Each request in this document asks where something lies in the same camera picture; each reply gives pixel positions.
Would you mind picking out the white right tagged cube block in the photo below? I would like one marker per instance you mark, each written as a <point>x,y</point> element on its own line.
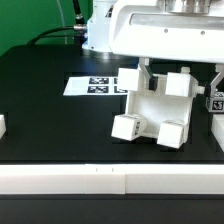
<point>215,104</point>

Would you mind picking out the white chair back frame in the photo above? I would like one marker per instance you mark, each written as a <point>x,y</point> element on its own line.
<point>172,84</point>

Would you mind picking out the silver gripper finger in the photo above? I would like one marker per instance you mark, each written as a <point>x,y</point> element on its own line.
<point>210,89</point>

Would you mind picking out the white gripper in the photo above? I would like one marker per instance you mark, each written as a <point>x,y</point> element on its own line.
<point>186,30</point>

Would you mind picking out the white part at left edge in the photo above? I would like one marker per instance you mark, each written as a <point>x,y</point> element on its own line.
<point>2,126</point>

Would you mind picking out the white part at right edge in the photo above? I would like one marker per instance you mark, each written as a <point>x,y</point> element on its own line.
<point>218,129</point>

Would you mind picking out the white chair seat part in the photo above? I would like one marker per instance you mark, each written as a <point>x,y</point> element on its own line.
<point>156,109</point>

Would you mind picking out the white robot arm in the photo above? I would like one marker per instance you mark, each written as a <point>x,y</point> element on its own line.
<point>98,27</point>

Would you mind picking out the white sheet with four tags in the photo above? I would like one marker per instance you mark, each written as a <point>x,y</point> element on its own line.
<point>92,85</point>

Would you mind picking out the white front rail fixture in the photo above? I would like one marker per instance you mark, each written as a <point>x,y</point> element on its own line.
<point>112,179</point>

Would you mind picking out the white part at edge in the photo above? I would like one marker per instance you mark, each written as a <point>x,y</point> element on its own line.
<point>218,129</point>
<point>2,126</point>

